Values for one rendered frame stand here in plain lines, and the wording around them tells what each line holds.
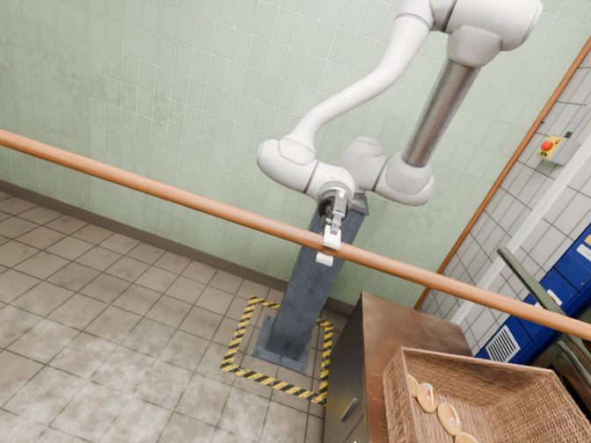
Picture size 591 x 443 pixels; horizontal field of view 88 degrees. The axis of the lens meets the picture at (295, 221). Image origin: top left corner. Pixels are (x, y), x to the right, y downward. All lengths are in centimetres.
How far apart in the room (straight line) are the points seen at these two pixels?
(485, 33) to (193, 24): 141
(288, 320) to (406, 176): 96
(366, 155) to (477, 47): 51
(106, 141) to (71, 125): 24
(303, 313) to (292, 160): 100
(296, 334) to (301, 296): 26
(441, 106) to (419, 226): 103
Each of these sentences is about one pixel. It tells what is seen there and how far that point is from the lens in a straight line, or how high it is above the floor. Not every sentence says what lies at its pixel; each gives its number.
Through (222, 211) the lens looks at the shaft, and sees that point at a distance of 59.
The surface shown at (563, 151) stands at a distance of 168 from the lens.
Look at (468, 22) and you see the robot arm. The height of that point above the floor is 166.
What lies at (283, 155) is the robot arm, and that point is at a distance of 83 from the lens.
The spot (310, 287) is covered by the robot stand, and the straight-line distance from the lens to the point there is 154.
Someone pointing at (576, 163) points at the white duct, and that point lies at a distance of 163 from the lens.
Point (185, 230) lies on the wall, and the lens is 228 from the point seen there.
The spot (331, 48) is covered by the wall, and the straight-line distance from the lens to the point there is 176.
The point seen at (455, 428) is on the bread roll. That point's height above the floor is 63.
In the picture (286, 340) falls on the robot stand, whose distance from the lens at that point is 181.
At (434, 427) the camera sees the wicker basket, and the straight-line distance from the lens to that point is 127.
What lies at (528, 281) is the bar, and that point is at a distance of 96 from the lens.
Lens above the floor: 147
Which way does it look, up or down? 27 degrees down
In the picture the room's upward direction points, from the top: 19 degrees clockwise
